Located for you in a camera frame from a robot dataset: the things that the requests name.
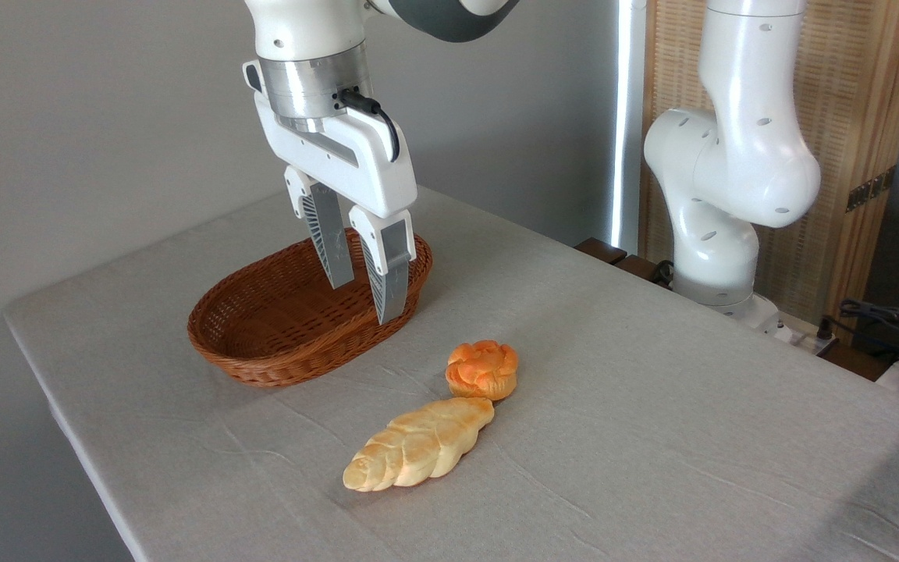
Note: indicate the dark brown wooden block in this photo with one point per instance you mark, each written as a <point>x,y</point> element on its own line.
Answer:
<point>641,268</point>
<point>601,250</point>

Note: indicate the braided golden bread loaf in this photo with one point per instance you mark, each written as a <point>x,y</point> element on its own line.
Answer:
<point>418,445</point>

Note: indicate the metal screen hinge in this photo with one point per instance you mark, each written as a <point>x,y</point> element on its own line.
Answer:
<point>871,189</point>

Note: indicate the white power strip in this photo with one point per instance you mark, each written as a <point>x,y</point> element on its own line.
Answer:
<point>804,337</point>

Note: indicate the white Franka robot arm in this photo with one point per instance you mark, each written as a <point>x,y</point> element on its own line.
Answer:
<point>738,156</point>

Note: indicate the grey tablecloth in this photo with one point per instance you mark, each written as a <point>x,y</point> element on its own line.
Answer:
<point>613,437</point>

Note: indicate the white vertical post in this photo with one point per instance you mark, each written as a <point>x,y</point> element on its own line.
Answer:
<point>627,117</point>

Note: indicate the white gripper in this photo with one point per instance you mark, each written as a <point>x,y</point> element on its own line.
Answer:
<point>356,168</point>

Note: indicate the brown wicker basket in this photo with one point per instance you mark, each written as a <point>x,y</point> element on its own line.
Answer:
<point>278,328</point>

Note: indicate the orange flower-shaped bun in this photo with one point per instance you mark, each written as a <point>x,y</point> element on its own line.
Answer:
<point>482,368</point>

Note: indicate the wooden bamboo folding screen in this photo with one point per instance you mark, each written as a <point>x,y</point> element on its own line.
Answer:
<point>847,94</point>

